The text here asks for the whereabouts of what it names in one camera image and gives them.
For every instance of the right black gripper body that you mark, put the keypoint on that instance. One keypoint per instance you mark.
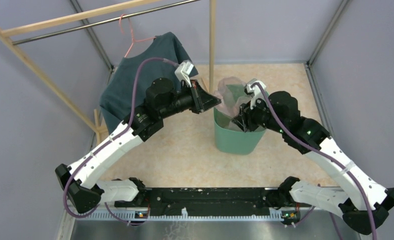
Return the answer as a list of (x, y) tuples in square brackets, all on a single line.
[(259, 116)]

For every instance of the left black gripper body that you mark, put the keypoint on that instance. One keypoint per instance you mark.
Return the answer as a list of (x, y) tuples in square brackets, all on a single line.
[(187, 100)]

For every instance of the green plastic trash bin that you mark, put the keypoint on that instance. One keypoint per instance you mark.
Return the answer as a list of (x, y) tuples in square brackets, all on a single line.
[(234, 142)]

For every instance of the pink plastic trash bag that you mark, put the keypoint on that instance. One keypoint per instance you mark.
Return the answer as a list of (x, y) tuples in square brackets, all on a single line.
[(231, 92)]

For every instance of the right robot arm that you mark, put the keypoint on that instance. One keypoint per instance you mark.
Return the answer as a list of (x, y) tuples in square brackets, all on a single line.
[(362, 203)]

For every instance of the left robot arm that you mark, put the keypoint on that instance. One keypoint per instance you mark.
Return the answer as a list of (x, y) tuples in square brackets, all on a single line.
[(82, 189)]

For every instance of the dark teal t-shirt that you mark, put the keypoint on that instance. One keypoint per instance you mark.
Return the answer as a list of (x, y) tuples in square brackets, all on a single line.
[(116, 100)]

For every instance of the pink clothes hanger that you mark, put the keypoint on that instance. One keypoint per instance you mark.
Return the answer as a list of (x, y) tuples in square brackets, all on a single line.
[(132, 34)]

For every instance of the metal hanging rod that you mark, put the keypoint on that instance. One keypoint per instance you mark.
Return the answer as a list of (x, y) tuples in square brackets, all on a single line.
[(103, 22)]

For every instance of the wooden clothes rack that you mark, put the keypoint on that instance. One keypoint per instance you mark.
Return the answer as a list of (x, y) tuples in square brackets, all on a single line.
[(30, 113)]

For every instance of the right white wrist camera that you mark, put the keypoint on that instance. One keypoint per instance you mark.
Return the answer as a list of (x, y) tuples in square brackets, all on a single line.
[(257, 90)]

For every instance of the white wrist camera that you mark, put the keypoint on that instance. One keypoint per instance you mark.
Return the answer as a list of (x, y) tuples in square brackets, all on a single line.
[(183, 71), (257, 90)]

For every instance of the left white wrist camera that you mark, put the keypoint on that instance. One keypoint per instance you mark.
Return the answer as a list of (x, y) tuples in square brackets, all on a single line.
[(183, 71)]

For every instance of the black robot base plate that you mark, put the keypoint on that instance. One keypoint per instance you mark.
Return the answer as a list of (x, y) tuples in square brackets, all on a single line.
[(210, 202)]

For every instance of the white toothed cable rail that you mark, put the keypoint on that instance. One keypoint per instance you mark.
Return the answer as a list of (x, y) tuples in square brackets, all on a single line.
[(140, 214)]

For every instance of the aluminium frame post left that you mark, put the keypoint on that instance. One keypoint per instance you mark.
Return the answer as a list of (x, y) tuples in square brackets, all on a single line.
[(93, 38)]

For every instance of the aluminium frame post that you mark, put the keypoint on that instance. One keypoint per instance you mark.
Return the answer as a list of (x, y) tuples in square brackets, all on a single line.
[(328, 31), (93, 38)]

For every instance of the aluminium frame post right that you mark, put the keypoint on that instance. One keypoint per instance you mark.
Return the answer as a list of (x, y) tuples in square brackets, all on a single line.
[(328, 31)]

